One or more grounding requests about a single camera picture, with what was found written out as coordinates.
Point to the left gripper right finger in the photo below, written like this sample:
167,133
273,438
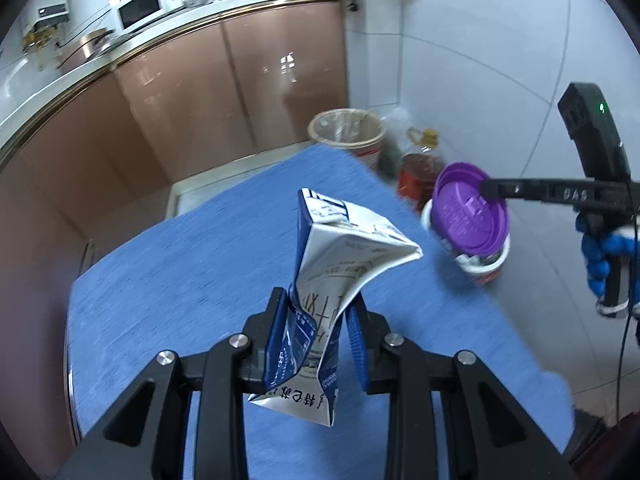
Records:
356,317

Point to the brown kitchen cabinets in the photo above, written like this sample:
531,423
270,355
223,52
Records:
94,168

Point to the beige trash bin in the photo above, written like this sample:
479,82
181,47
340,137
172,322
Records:
358,132

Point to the cooking oil bottle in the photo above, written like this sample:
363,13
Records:
420,165

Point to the white microwave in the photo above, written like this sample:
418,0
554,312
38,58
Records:
135,13

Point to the right gloved hand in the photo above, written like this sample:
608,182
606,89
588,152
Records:
601,252

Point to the white blue milk carton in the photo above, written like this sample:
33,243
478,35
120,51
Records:
340,247

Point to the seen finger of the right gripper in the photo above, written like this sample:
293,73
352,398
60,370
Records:
532,190

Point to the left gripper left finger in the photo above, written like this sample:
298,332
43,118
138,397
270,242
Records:
278,348

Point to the white trash bin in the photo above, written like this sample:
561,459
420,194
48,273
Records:
480,270

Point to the white water heater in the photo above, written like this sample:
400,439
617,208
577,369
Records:
51,15

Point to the blue towel cloth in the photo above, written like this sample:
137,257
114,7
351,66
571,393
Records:
167,344

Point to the purple plastic lid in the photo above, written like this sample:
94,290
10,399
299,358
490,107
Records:
472,224

